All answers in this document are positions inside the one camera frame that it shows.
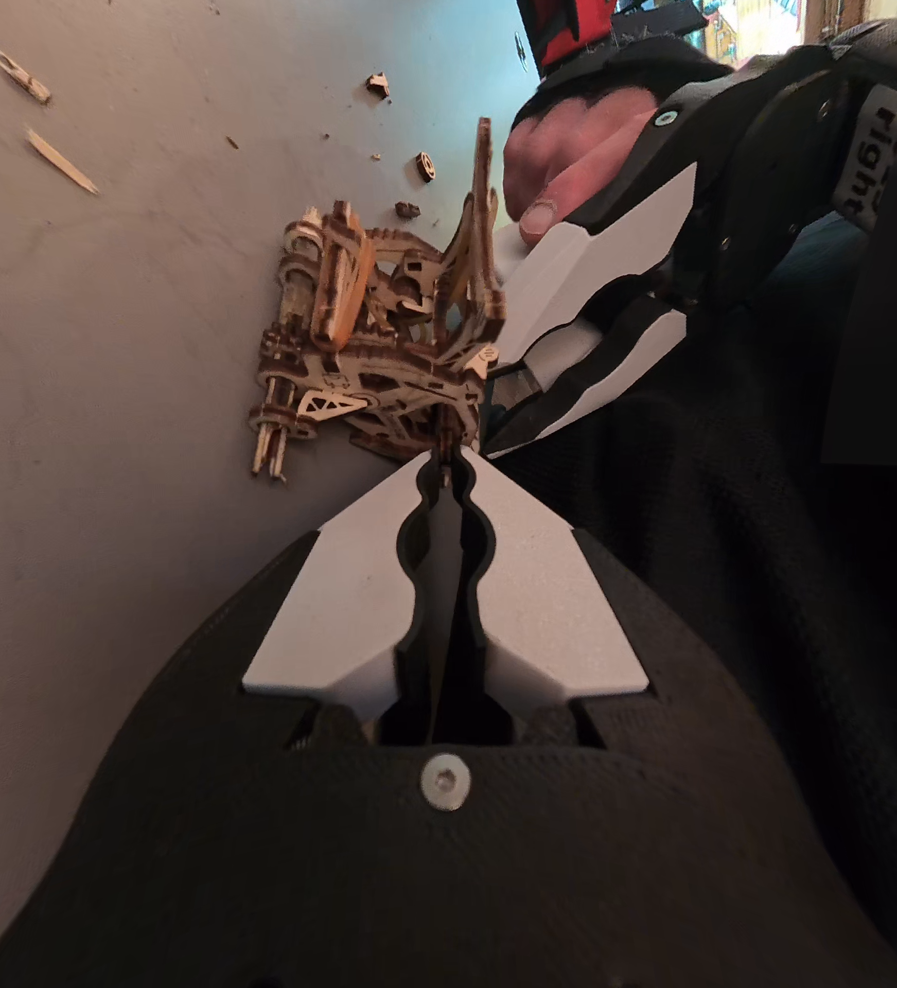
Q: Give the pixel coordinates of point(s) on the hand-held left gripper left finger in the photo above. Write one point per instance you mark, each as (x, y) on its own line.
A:
(332, 617)

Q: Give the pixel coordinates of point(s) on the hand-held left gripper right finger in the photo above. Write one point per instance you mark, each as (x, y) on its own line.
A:
(564, 617)

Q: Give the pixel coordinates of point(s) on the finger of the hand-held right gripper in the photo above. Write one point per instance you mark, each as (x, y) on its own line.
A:
(610, 255)
(633, 363)

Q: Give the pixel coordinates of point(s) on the small round wooden part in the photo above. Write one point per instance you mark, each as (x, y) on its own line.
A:
(425, 166)

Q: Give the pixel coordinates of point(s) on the red fabric item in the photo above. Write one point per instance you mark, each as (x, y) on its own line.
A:
(564, 38)

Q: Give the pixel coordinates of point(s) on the long wood splinter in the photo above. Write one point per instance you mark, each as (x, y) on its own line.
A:
(16, 73)
(62, 162)

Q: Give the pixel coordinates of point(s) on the wooden buggy model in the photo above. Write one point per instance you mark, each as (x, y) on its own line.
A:
(340, 278)

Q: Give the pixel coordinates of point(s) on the person's right hand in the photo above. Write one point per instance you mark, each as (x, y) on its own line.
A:
(564, 154)

